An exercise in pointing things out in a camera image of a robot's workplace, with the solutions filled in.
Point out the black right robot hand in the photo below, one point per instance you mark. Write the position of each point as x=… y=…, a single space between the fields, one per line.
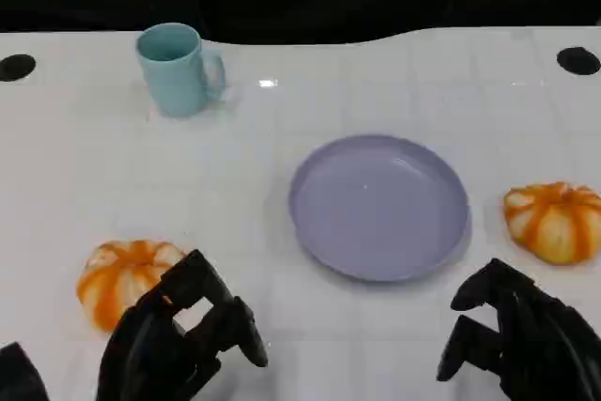
x=540 y=340

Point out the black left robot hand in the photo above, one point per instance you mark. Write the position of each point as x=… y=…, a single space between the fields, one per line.
x=155 y=344

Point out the orange and white bread roll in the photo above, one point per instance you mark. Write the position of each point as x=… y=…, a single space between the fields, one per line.
x=117 y=279
x=554 y=227

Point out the lilac plate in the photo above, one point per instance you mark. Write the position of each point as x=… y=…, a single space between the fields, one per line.
x=375 y=213

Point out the pale green mug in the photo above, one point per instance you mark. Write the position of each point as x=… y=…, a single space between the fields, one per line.
x=171 y=77

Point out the black table grommet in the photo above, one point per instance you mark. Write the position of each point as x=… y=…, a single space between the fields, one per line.
x=16 y=67
x=578 y=61

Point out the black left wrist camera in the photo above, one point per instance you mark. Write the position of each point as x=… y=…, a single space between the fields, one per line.
x=19 y=377

